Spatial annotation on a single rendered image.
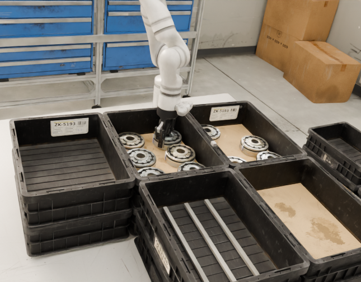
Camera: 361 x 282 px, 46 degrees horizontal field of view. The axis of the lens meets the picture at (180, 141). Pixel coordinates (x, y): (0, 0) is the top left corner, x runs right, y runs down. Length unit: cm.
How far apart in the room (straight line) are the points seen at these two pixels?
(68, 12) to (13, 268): 215
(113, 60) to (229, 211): 225
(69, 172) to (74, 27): 192
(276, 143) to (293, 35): 320
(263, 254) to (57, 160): 70
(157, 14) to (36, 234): 73
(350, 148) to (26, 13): 218
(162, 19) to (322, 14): 350
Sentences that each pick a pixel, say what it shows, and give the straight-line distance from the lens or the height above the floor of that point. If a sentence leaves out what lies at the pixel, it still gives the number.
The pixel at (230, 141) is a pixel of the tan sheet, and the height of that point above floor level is 83.
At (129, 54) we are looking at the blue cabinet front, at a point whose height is 44.
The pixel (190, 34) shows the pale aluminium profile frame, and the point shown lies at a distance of 352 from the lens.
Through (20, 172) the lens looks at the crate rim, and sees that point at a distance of 122.
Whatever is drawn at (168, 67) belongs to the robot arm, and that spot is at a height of 115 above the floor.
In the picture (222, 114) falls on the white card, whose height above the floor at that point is 88.
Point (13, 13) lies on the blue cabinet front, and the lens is 306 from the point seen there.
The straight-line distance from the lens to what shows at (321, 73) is 417.
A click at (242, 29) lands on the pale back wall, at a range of 499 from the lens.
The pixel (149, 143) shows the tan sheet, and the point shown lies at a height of 83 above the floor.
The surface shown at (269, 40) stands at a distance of 498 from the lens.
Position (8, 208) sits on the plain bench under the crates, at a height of 70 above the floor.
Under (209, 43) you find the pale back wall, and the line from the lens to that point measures 480.
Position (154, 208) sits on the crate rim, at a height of 93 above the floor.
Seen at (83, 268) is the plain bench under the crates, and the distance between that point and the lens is 127.
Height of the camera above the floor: 165
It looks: 32 degrees down
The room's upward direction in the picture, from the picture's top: 9 degrees clockwise
